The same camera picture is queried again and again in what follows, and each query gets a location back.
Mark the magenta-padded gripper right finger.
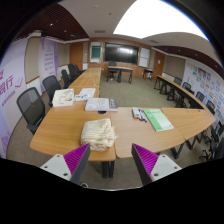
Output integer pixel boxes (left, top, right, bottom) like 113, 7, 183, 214
131, 143, 183, 187

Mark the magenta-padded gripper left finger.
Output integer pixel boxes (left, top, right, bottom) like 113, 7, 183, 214
39, 143, 92, 186

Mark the cream zigzag patterned towel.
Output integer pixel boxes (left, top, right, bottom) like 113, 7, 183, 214
80, 118, 117, 152

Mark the green booklet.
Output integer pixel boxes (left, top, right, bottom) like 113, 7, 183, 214
143, 108, 175, 132

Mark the bundle of marker pens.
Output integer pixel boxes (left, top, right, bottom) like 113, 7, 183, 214
138, 108, 148, 123

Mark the white board eraser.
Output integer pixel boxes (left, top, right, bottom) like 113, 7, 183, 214
131, 107, 141, 119

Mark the large white book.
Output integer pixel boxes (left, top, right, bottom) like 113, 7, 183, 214
84, 97, 119, 113

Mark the open white cardboard box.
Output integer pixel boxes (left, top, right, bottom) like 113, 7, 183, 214
52, 88, 75, 108

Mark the black mesh office chair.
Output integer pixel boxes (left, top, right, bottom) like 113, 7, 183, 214
42, 75, 63, 108
16, 87, 46, 134

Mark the curved wooden side table row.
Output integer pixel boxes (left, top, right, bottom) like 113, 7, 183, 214
153, 74, 205, 109

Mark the group of chairs at side tables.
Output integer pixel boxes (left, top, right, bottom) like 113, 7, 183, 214
173, 76, 224, 161

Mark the row of black office chairs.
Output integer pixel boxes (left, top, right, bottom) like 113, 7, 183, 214
60, 63, 85, 88

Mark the small dark side desk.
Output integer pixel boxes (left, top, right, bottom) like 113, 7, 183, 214
143, 68, 154, 81

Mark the small wooden front desk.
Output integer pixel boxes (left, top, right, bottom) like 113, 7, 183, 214
107, 65, 134, 84

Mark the brown wooden door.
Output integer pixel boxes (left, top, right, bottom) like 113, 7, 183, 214
69, 42, 84, 71
152, 50, 166, 80

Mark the black chair at front desk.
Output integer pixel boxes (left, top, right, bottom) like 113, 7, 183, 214
106, 61, 118, 81

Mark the group of small ceiling spotlights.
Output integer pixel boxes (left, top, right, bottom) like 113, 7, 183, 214
48, 21, 76, 38

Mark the large bright ceiling light panel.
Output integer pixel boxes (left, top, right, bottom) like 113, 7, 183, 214
113, 0, 209, 41

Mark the large purple printed wall banner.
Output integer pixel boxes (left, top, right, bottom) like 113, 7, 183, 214
0, 38, 29, 159

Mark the colourful poster wall display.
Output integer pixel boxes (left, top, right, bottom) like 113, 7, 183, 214
182, 59, 224, 124

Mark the narrow purple printed wall banner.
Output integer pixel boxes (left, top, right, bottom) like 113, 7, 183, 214
38, 37, 59, 93

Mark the white wall whiteboard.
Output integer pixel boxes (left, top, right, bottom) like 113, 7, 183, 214
138, 47, 151, 68

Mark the green and white wall board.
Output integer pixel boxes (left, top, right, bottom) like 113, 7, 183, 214
89, 41, 103, 64

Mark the large black wall screen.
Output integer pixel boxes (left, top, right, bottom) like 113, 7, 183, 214
103, 42, 140, 66

